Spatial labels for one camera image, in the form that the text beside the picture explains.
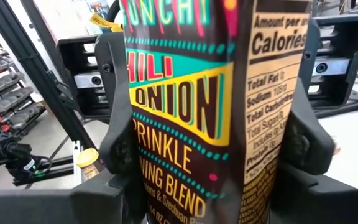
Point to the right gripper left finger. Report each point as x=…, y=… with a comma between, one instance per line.
x=57, y=208

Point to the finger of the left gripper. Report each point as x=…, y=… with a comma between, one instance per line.
x=309, y=146
x=120, y=149

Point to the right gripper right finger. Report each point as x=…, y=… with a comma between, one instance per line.
x=328, y=208

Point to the yellow-lid spice jar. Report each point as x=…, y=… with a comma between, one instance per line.
x=87, y=158

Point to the chili onion seasoning can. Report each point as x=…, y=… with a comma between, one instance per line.
x=197, y=124

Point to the black power adapter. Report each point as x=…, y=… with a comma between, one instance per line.
x=23, y=161

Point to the parts bin rack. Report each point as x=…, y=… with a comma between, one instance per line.
x=8, y=90

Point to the white metal bracket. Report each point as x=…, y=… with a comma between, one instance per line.
x=77, y=161

